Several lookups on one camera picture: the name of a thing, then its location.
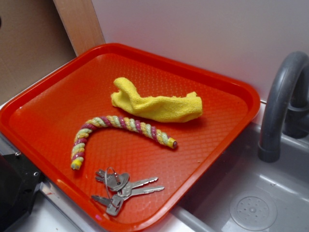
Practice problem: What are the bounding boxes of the silver keys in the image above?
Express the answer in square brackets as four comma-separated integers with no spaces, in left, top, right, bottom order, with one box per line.
[91,167,165,217]

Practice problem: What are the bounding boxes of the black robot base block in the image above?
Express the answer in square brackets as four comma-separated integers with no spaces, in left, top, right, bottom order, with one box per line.
[0,154,42,232]

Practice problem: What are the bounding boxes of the yellow cloth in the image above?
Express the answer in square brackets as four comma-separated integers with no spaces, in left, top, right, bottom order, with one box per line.
[111,77,203,123]

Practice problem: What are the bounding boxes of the red plastic tray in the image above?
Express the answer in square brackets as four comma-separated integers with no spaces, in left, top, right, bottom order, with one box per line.
[0,43,260,232]

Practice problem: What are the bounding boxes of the grey toy sink basin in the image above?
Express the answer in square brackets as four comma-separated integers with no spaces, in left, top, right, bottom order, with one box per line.
[169,122,309,232]

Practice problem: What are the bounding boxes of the grey toy faucet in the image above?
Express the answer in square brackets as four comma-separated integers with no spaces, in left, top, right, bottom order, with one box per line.
[258,51,309,162]

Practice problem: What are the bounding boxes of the multicolour twisted rope toy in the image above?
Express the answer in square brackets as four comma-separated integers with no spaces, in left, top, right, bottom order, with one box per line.
[70,116,178,171]

